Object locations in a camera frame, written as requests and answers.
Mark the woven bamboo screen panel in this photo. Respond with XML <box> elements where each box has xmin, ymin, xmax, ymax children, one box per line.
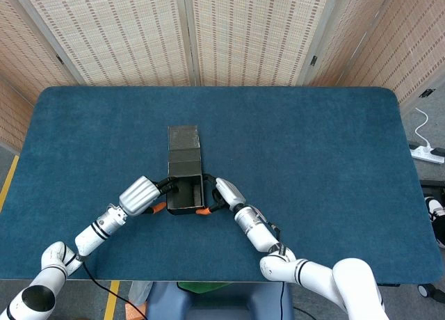
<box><xmin>0</xmin><ymin>0</ymin><xmax>86</xmax><ymax>95</ymax></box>
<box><xmin>182</xmin><ymin>0</ymin><xmax>343</xmax><ymax>87</ymax></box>
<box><xmin>0</xmin><ymin>75</ymin><xmax>35</xmax><ymax>152</ymax></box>
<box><xmin>8</xmin><ymin>0</ymin><xmax>195</xmax><ymax>87</ymax></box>
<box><xmin>339</xmin><ymin>0</ymin><xmax>445</xmax><ymax>109</ymax></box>
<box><xmin>298</xmin><ymin>0</ymin><xmax>397</xmax><ymax>88</ymax></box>

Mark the black chair base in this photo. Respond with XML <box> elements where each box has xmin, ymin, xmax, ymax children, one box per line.
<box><xmin>419</xmin><ymin>179</ymin><xmax>445</xmax><ymax>198</ymax></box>

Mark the black and white sneaker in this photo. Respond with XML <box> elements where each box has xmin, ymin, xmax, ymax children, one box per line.
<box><xmin>423</xmin><ymin>195</ymin><xmax>445</xmax><ymax>248</ymax></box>

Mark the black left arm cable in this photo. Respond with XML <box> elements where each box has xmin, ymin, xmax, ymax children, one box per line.
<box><xmin>81</xmin><ymin>259</ymin><xmax>149</xmax><ymax>320</ymax></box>

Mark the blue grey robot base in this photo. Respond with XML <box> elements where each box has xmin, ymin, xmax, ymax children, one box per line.
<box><xmin>145</xmin><ymin>281</ymin><xmax>295</xmax><ymax>320</ymax></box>

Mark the white power cable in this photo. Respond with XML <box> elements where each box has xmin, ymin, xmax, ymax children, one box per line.
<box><xmin>414</xmin><ymin>106</ymin><xmax>434</xmax><ymax>150</ymax></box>

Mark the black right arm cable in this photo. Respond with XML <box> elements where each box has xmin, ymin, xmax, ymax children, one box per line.
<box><xmin>267</xmin><ymin>221</ymin><xmax>286</xmax><ymax>320</ymax></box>

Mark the white power strip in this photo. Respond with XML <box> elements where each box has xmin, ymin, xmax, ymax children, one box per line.
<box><xmin>408</xmin><ymin>143</ymin><xmax>445</xmax><ymax>165</ymax></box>

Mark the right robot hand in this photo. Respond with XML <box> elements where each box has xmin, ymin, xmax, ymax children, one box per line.
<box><xmin>195</xmin><ymin>173</ymin><xmax>246</xmax><ymax>217</ymax></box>

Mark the green cloth piece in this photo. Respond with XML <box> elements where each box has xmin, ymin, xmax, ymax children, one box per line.
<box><xmin>176</xmin><ymin>281</ymin><xmax>231</xmax><ymax>295</ymax></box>

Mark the yellow floor tape line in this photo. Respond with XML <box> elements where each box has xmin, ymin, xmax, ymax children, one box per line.
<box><xmin>103</xmin><ymin>280</ymin><xmax>121</xmax><ymax>320</ymax></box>
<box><xmin>0</xmin><ymin>155</ymin><xmax>20</xmax><ymax>209</ymax></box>

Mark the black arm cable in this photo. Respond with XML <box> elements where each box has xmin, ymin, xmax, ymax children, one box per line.
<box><xmin>81</xmin><ymin>259</ymin><xmax>149</xmax><ymax>320</ymax></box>
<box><xmin>267</xmin><ymin>221</ymin><xmax>286</xmax><ymax>320</ymax></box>

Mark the orange foam block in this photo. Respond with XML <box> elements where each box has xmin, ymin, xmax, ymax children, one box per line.
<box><xmin>124</xmin><ymin>300</ymin><xmax>147</xmax><ymax>320</ymax></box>

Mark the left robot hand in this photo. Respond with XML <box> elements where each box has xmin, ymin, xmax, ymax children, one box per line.
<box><xmin>118</xmin><ymin>175</ymin><xmax>180</xmax><ymax>218</ymax></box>

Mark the black caster wheel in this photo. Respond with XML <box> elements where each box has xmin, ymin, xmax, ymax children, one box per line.
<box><xmin>416</xmin><ymin>283</ymin><xmax>439</xmax><ymax>300</ymax></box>

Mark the dark cardboard box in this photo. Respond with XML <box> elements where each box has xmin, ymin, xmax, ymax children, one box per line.
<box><xmin>165</xmin><ymin>125</ymin><xmax>206</xmax><ymax>216</ymax></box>

